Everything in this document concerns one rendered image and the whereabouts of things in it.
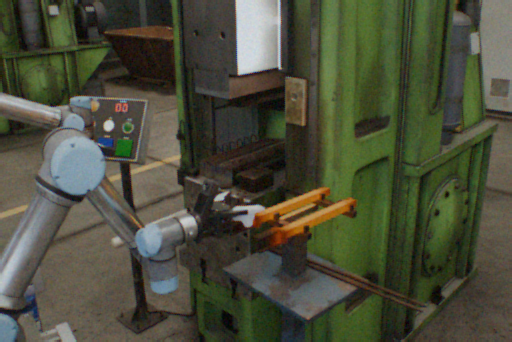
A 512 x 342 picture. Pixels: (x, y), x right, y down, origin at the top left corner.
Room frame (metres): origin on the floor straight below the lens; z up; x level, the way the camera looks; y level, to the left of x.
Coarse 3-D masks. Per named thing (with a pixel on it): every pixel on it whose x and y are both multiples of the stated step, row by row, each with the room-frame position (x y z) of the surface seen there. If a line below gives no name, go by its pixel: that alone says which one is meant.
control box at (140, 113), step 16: (96, 112) 2.31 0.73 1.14; (112, 112) 2.29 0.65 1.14; (128, 112) 2.26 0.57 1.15; (144, 112) 2.24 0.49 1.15; (96, 128) 2.27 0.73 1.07; (112, 128) 2.24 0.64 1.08; (144, 128) 2.22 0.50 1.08; (144, 144) 2.21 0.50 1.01; (112, 160) 2.21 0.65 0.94; (128, 160) 2.15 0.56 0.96; (144, 160) 2.20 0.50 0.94
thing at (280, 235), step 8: (344, 200) 1.51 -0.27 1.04; (352, 200) 1.51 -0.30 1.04; (328, 208) 1.46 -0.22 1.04; (336, 208) 1.46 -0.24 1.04; (344, 208) 1.48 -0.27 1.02; (312, 216) 1.40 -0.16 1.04; (320, 216) 1.40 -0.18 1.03; (328, 216) 1.43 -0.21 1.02; (288, 224) 1.35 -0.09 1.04; (296, 224) 1.35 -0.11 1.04; (304, 224) 1.36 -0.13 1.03; (312, 224) 1.38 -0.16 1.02; (264, 232) 1.28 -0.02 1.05; (272, 232) 1.28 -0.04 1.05; (280, 232) 1.30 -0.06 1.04; (288, 232) 1.32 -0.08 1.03; (296, 232) 1.34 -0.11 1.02; (256, 240) 1.25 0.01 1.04; (264, 240) 1.27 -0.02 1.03; (272, 240) 1.29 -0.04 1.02; (280, 240) 1.30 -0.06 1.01; (256, 248) 1.26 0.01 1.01; (264, 248) 1.26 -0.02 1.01
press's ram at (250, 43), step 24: (192, 0) 2.07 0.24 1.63; (216, 0) 1.98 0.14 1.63; (240, 0) 1.92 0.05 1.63; (264, 0) 2.01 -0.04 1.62; (192, 24) 2.07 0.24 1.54; (216, 24) 1.98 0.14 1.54; (240, 24) 1.92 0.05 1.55; (264, 24) 2.01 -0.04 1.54; (192, 48) 2.08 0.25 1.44; (216, 48) 1.98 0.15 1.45; (240, 48) 1.92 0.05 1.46; (264, 48) 2.01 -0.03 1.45; (240, 72) 1.91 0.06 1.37
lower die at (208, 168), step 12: (252, 144) 2.27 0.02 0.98; (264, 144) 2.22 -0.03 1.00; (276, 144) 2.21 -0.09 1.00; (216, 156) 2.12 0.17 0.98; (228, 156) 2.08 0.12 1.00; (240, 156) 2.06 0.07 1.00; (252, 156) 2.08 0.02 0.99; (264, 156) 2.08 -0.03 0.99; (204, 168) 2.05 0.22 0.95; (216, 168) 2.00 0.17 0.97; (228, 168) 1.95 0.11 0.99; (240, 168) 1.97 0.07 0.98; (276, 168) 2.13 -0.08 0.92; (216, 180) 2.01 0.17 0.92; (228, 180) 1.96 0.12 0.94
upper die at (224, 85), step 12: (204, 72) 2.03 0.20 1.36; (216, 72) 1.99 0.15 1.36; (264, 72) 2.08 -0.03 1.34; (276, 72) 2.13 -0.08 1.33; (204, 84) 2.04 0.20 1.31; (216, 84) 1.99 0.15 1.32; (228, 84) 1.94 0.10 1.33; (240, 84) 1.98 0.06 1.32; (252, 84) 2.03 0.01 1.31; (264, 84) 2.08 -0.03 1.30; (276, 84) 2.13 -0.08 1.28; (228, 96) 1.94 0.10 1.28
